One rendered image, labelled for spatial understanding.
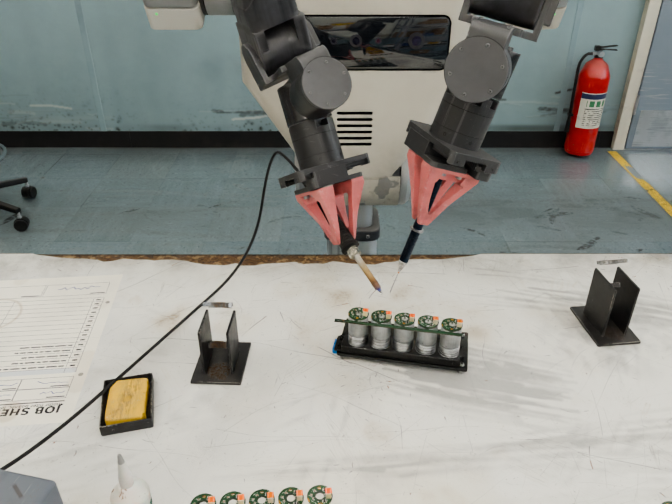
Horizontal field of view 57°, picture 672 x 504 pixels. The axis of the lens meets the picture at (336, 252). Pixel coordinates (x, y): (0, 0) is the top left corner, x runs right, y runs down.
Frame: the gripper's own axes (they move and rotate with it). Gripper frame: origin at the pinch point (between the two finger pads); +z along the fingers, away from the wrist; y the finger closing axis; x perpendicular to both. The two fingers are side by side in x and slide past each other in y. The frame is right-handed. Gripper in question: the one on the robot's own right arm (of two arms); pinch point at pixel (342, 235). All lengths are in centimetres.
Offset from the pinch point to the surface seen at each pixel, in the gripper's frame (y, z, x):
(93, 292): -26.6, -1.2, 27.9
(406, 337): 0.8, 13.4, -6.6
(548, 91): 232, -23, 155
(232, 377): -17.9, 12.2, 3.6
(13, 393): -40.1, 6.4, 14.4
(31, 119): 5, -85, 296
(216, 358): -18.1, 10.1, 7.2
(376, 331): -1.8, 11.8, -4.6
